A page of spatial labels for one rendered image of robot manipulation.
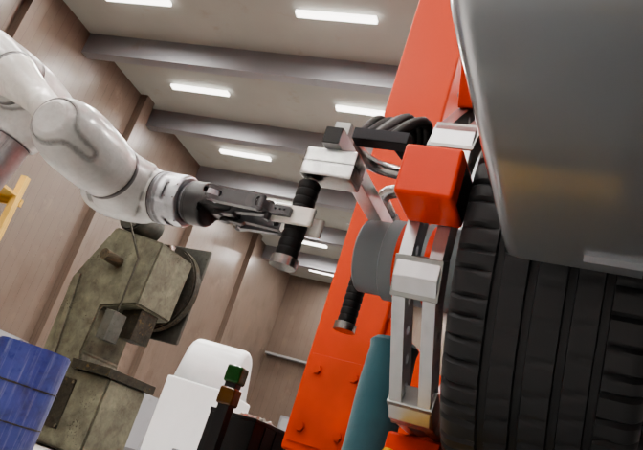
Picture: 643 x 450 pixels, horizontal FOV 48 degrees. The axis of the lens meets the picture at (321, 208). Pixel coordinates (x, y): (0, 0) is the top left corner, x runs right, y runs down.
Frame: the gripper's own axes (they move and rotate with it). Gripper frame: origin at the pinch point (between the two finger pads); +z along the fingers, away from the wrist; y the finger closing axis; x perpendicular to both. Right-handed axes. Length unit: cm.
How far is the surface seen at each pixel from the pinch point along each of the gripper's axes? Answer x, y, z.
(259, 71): 529, -757, -530
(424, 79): 68, -60, -8
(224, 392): -23, -53, -30
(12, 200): 146, -467, -569
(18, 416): -51, -307, -301
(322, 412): -21, -59, -9
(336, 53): 567, -748, -406
